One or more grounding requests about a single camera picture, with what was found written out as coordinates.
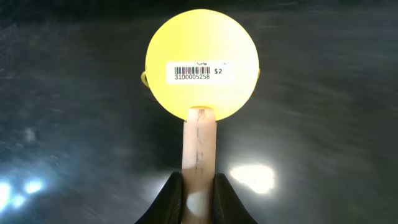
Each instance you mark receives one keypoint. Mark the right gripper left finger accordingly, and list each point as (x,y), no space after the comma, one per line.
(169,205)

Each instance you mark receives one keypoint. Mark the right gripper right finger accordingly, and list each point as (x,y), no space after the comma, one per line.
(227,205)

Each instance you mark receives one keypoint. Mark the yellow rattle drum toy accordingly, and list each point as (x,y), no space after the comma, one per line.
(202,40)

